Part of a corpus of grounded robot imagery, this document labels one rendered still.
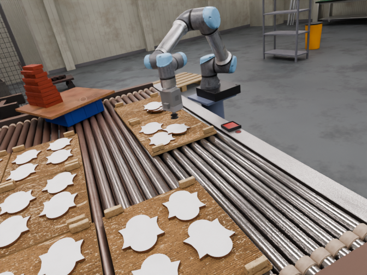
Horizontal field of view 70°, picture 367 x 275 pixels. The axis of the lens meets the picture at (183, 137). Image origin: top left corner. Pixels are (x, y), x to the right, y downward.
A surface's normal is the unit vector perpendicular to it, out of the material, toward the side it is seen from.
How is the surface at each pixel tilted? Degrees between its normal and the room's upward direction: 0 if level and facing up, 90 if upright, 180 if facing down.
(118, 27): 90
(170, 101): 90
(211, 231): 0
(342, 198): 0
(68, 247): 0
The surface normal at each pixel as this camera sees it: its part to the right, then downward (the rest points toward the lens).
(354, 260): -0.15, -0.88
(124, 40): 0.51, 0.32
